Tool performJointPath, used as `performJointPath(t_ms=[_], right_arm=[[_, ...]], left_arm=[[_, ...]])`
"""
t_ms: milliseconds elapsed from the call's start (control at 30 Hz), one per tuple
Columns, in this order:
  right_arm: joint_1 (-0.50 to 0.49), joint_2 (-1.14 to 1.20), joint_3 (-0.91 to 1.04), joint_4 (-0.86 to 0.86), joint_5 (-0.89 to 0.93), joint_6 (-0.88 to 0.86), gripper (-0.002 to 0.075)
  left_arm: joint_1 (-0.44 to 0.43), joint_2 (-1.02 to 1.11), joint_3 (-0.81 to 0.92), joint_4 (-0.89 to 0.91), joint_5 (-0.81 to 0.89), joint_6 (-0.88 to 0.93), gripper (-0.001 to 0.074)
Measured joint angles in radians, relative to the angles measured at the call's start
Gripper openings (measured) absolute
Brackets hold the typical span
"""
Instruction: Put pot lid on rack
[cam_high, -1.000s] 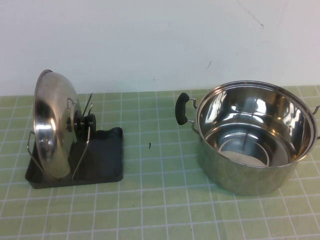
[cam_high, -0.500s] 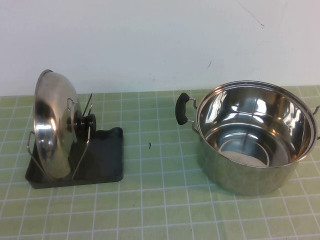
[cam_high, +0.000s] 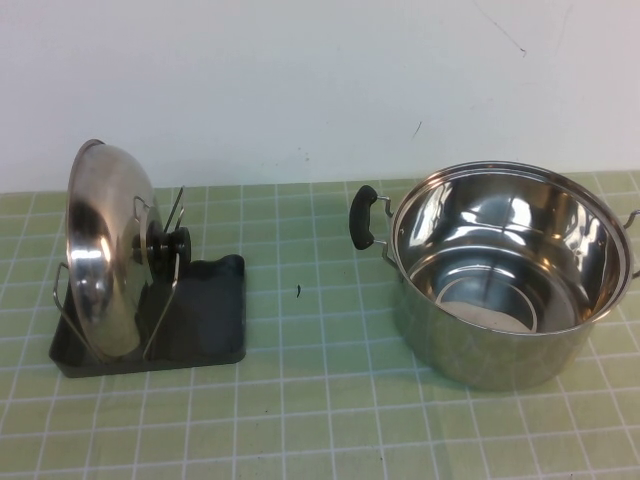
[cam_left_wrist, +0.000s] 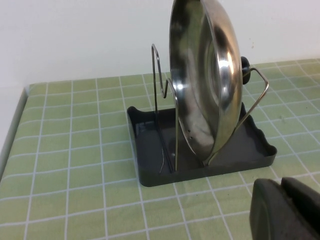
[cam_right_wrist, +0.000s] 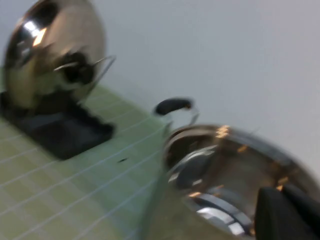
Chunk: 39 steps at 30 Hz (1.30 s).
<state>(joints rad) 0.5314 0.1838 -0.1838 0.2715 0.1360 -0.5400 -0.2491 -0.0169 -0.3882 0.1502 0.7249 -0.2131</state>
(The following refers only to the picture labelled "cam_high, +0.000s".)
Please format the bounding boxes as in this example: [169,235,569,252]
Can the steel pot lid black knob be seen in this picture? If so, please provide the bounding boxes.
[66,139,194,362]

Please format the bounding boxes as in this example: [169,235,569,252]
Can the green checked table mat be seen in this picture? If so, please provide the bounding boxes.
[0,169,640,480]

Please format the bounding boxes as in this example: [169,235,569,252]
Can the wire lid rack grey tray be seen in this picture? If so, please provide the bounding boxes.
[48,184,249,377]

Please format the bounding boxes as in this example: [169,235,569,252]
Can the stainless steel pot black handles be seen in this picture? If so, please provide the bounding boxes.
[349,159,640,392]

